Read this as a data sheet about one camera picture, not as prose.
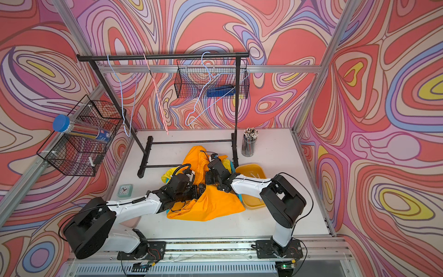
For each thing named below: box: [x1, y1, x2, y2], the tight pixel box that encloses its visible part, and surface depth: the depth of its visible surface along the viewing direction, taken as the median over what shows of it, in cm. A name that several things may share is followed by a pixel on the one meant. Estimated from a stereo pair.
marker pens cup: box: [241, 127, 259, 157], surface depth 97 cm
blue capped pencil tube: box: [53, 114, 113, 144], surface depth 66 cm
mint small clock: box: [117, 184, 134, 198], surface depth 91 cm
